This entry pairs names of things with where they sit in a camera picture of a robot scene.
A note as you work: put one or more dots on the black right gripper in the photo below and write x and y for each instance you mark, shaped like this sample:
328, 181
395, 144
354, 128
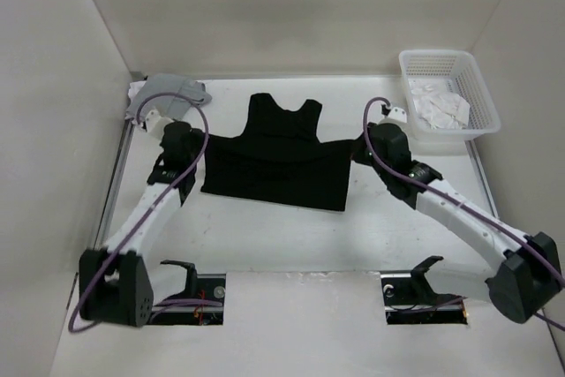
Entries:
358, 154

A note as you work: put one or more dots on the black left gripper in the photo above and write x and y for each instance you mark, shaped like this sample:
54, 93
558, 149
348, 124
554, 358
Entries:
198, 135

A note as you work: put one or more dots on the black tank top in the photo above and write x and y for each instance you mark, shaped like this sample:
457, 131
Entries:
278, 158

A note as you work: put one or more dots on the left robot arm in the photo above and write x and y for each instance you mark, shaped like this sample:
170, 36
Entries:
115, 286

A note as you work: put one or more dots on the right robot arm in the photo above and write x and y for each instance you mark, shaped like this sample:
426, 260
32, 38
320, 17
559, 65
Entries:
522, 272

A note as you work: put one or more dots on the folded grey tank top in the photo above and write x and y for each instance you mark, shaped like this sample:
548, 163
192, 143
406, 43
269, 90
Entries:
172, 95

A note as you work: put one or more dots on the folded white tank top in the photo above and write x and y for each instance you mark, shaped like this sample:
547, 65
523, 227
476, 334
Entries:
134, 102

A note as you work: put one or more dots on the white garments in basket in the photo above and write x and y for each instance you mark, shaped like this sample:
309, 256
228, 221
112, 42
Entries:
437, 106

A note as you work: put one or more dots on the white plastic basket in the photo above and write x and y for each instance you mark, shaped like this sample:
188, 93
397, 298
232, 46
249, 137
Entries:
459, 70

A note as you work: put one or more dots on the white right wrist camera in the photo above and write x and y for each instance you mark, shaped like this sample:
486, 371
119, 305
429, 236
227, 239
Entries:
393, 114

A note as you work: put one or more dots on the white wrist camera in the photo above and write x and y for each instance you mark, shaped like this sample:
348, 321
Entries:
393, 114
153, 123

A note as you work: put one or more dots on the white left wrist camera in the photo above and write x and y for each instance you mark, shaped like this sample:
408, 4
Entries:
153, 123

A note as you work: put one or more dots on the left aluminium table rail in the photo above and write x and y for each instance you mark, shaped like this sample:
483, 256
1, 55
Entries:
101, 229

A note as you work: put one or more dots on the aluminium table rail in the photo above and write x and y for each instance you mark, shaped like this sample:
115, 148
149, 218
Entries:
482, 178
101, 229

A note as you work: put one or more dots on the right aluminium table rail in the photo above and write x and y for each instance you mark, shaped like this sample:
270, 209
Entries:
482, 178

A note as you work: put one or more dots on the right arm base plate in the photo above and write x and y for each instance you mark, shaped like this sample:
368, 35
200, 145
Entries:
408, 302

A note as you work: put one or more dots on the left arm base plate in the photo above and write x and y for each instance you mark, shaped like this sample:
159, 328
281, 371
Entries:
207, 299

